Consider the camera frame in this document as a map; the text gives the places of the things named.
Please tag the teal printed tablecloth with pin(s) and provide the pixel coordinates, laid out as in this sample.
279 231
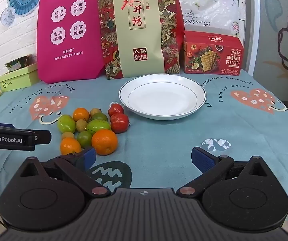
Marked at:
159 140

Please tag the red patterned gift bag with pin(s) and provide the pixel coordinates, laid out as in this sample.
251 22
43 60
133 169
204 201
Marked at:
133 62

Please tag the small kiwi fruit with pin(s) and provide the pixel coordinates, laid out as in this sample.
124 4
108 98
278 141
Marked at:
80 125

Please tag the green patterned tin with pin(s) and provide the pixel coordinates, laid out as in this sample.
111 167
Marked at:
18 64

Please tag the red cracker box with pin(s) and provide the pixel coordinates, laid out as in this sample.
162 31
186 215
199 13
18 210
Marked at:
231 66

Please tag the light green box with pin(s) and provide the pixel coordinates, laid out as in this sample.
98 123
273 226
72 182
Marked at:
16 80

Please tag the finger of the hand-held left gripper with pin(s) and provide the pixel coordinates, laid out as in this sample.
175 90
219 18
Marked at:
43 137

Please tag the red apple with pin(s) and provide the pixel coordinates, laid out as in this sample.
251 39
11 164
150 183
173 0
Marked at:
119 123
115 109

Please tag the pink tote bag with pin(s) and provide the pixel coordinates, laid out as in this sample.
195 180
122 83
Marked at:
66 67

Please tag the small pale paper fan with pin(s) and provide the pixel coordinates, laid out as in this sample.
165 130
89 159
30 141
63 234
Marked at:
7 16

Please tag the small orange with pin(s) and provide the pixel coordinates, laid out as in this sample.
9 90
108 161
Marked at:
70 146
81 114

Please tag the white plate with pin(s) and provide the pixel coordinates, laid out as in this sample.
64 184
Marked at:
162 96

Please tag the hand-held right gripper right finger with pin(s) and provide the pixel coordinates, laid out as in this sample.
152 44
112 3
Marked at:
202 159

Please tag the large green mango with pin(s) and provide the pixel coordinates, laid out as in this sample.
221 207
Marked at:
98 126

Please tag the white metal frame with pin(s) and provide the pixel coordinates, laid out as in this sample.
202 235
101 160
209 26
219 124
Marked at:
249 30

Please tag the white floral plastic bag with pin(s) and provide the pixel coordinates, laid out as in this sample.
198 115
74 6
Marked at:
209 5

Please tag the green apple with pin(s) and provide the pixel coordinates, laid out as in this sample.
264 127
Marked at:
100 117
66 123
84 138

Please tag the brown longan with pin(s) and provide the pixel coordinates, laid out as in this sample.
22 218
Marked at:
95 111
67 135

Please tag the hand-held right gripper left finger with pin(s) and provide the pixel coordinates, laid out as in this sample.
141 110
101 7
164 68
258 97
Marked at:
88 157

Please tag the large orange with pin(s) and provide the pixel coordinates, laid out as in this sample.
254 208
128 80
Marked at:
104 142

